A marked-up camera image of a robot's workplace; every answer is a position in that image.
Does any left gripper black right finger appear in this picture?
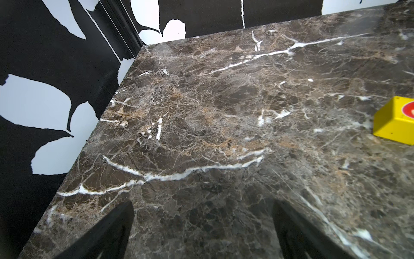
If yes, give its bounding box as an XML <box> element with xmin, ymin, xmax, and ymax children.
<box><xmin>272</xmin><ymin>200</ymin><xmax>352</xmax><ymax>259</ymax></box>

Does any small yellow cube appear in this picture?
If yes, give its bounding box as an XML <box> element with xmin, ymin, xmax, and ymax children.
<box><xmin>373</xmin><ymin>96</ymin><xmax>414</xmax><ymax>146</ymax></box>

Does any left gripper left finger pair black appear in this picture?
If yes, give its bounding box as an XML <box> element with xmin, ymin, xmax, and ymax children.
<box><xmin>56</xmin><ymin>201</ymin><xmax>134</xmax><ymax>259</ymax></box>

